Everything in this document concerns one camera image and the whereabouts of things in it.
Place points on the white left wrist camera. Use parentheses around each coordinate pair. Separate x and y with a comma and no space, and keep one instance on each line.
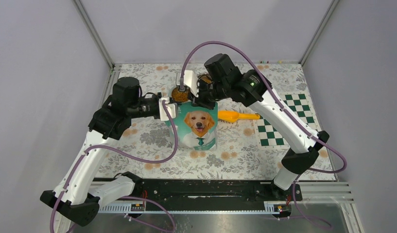
(167,109)

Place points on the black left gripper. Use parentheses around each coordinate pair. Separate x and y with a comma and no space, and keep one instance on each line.
(156,96)

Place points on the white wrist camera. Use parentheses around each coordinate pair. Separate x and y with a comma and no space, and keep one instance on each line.
(167,109)
(189,82)

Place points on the orange plastic scoop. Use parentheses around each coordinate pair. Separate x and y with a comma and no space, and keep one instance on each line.
(232,116)

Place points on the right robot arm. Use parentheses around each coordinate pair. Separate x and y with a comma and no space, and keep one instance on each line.
(252,90)

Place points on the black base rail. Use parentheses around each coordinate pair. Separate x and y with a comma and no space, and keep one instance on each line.
(199,196)

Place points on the steel bowl with kibble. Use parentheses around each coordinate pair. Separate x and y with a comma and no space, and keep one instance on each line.
(204,78)

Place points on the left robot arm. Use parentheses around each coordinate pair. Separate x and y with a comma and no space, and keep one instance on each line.
(73,197)

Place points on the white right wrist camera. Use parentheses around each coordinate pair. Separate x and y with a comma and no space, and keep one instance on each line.
(189,82)

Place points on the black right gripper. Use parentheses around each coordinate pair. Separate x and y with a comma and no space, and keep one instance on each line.
(202,102)

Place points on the green pet food bag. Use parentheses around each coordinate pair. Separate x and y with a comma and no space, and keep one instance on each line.
(196,127)

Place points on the green white checkerboard mat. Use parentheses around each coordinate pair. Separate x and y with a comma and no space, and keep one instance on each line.
(276,130)

